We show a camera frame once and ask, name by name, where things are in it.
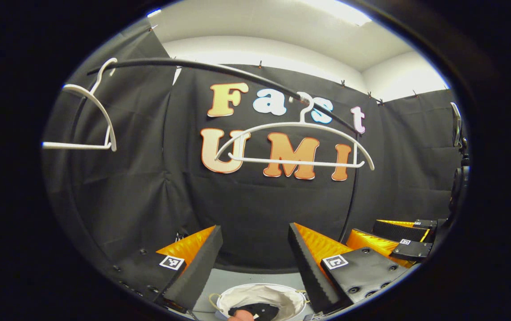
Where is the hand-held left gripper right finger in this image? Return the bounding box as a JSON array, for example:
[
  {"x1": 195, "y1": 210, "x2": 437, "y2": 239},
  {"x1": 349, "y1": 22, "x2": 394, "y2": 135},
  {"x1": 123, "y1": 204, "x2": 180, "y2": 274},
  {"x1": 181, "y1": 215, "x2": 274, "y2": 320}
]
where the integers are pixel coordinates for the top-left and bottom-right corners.
[{"x1": 288, "y1": 222, "x2": 411, "y2": 315}]

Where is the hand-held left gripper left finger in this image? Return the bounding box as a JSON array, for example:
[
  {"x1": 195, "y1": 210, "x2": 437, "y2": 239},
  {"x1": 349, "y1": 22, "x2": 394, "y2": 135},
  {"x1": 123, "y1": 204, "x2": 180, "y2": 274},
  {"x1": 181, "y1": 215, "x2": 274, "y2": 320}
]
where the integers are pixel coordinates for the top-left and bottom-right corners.
[{"x1": 108, "y1": 225, "x2": 224, "y2": 313}]

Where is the white fabric laundry hamper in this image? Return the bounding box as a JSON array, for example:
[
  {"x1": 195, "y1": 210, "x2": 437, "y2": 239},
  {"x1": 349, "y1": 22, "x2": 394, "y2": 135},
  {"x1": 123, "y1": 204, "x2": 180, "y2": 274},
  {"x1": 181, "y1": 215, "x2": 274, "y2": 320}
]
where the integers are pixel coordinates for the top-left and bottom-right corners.
[{"x1": 208, "y1": 282, "x2": 309, "y2": 321}]

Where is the black corduroy jacket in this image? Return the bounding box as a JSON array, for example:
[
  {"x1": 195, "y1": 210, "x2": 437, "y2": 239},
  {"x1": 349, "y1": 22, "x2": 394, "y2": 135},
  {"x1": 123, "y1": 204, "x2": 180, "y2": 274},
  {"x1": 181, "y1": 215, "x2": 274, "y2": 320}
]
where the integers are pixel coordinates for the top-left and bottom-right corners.
[{"x1": 228, "y1": 302, "x2": 281, "y2": 321}]

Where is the white plastic hanger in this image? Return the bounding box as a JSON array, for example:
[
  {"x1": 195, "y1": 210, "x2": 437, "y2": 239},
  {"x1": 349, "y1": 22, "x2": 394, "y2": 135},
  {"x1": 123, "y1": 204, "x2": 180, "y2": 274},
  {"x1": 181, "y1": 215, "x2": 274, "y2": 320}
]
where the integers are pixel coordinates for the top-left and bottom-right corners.
[
  {"x1": 41, "y1": 57, "x2": 118, "y2": 152},
  {"x1": 214, "y1": 91, "x2": 375, "y2": 171}
]

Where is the black metal clothes rack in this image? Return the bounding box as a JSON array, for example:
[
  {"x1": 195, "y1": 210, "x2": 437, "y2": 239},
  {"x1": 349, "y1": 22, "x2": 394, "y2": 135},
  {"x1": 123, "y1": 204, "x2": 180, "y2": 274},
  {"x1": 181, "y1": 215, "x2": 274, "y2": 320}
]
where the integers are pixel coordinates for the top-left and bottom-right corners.
[{"x1": 57, "y1": 58, "x2": 363, "y2": 268}]

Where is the black backdrop cloth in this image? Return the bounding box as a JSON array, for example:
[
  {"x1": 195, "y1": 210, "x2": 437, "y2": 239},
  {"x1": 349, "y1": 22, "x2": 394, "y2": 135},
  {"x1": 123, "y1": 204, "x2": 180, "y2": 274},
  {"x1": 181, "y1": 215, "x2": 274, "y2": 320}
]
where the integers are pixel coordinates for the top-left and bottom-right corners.
[{"x1": 41, "y1": 18, "x2": 466, "y2": 275}]

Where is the long ceiling light panel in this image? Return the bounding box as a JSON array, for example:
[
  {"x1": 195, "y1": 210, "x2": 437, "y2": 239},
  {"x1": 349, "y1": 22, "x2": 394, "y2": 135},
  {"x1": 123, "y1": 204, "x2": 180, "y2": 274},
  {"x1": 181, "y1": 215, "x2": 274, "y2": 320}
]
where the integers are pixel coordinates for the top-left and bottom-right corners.
[{"x1": 298, "y1": 0, "x2": 373, "y2": 26}]

